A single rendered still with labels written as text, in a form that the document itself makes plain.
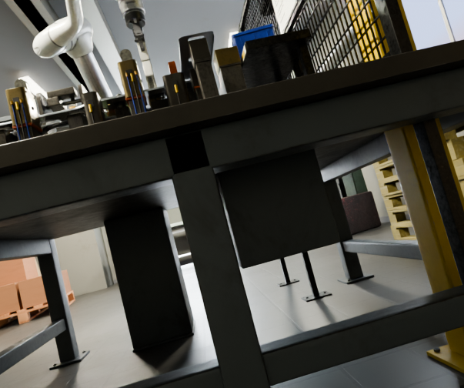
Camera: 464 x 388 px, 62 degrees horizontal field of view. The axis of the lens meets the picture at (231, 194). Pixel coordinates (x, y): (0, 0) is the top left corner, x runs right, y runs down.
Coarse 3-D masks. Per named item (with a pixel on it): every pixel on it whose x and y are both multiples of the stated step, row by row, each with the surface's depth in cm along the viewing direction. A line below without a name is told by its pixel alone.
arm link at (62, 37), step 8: (72, 0) 146; (80, 0) 151; (72, 8) 151; (80, 8) 154; (72, 16) 157; (80, 16) 158; (56, 24) 170; (64, 24) 167; (72, 24) 162; (80, 24) 163; (48, 32) 171; (56, 32) 169; (64, 32) 168; (72, 32) 168; (56, 40) 171; (64, 40) 172
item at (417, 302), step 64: (256, 128) 73; (320, 128) 74; (384, 128) 78; (448, 128) 110; (0, 192) 68; (64, 192) 69; (128, 192) 74; (192, 192) 71; (256, 192) 97; (320, 192) 98; (0, 256) 155; (192, 256) 70; (256, 256) 96; (64, 320) 203; (384, 320) 72; (448, 320) 73; (128, 384) 73; (192, 384) 68; (256, 384) 68
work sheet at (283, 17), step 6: (276, 0) 149; (282, 0) 143; (288, 0) 138; (294, 0) 133; (276, 6) 151; (282, 6) 144; (288, 6) 139; (294, 6) 134; (276, 12) 152; (282, 12) 146; (288, 12) 141; (282, 18) 148; (288, 18) 142; (282, 24) 149; (282, 30) 151
